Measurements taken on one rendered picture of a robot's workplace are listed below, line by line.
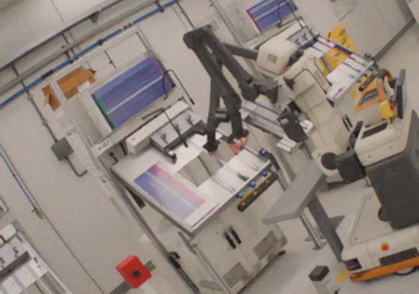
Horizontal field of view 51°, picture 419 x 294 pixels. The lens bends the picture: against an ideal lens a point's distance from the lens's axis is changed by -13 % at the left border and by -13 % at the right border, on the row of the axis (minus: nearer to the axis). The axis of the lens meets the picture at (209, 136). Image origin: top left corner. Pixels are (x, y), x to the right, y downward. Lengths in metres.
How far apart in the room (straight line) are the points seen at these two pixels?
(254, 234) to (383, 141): 1.44
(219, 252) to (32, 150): 2.07
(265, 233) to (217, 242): 0.39
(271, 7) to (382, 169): 2.15
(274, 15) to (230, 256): 1.96
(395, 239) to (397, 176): 0.35
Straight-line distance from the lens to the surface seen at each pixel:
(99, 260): 4.55
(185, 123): 3.17
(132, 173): 3.00
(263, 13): 3.92
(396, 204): 2.32
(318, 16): 5.90
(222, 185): 2.89
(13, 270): 2.76
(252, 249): 3.30
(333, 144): 2.40
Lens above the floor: 1.54
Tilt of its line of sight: 10 degrees down
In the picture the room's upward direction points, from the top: 32 degrees counter-clockwise
